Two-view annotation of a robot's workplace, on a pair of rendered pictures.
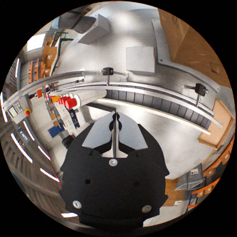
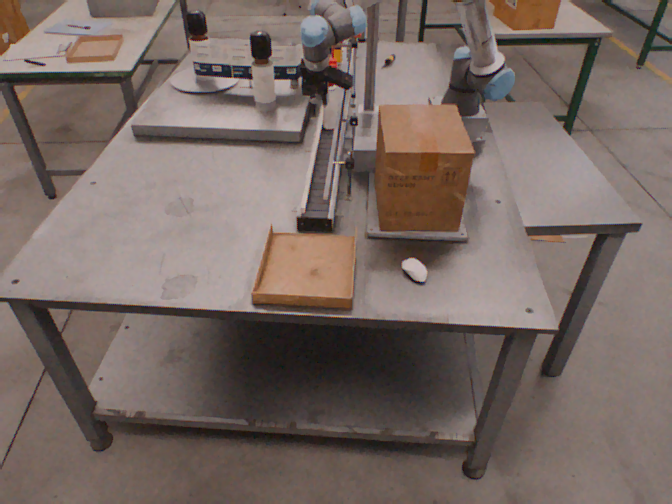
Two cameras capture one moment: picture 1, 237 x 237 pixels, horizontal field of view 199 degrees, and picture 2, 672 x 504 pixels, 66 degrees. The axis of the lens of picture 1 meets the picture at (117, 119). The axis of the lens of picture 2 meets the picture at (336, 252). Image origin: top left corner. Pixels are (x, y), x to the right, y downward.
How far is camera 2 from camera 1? 173 cm
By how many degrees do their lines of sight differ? 35
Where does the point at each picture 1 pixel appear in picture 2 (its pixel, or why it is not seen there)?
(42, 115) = not seen: outside the picture
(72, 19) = (457, 78)
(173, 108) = (319, 173)
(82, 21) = (455, 96)
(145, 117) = (293, 168)
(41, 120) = not seen: outside the picture
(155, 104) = (320, 161)
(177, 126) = (288, 197)
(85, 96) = (332, 97)
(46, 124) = not seen: outside the picture
